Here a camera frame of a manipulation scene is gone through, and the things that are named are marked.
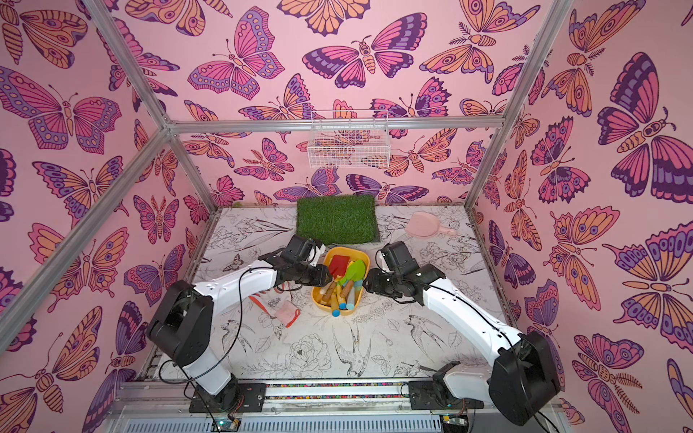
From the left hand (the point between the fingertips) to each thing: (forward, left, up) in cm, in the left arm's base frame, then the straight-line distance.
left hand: (332, 276), depth 89 cm
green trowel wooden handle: (+5, -8, -5) cm, 11 cm away
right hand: (-7, -10, +6) cm, 14 cm away
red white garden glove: (-6, +19, -8) cm, 22 cm away
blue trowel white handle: (-1, -9, -5) cm, 10 cm away
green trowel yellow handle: (-8, -2, -1) cm, 9 cm away
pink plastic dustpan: (+29, -37, -7) cm, 48 cm away
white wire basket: (+40, -6, +26) cm, 48 cm away
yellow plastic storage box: (-7, +4, +2) cm, 8 cm away
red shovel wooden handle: (+7, -2, -5) cm, 9 cm away
